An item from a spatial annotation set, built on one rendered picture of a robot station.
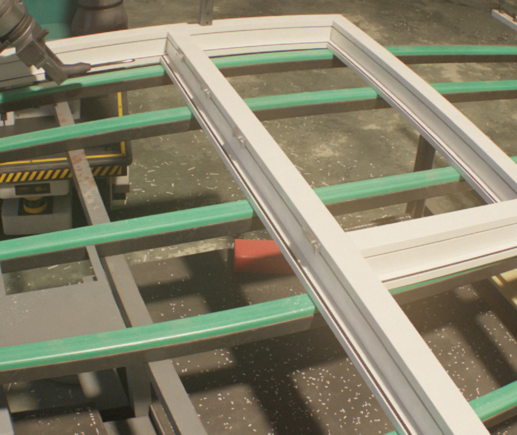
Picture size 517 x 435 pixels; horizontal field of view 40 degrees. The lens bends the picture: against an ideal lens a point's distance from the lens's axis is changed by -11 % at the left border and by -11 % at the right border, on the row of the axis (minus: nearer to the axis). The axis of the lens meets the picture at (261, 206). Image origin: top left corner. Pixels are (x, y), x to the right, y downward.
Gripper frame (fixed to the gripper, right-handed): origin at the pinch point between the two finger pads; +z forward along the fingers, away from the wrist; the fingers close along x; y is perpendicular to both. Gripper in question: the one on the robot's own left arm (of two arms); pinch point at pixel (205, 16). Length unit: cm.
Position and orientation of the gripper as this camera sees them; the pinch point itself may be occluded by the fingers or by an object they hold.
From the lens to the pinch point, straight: 178.4
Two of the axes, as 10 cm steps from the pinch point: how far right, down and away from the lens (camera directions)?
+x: -3.6, -5.5, 7.6
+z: -0.8, 8.2, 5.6
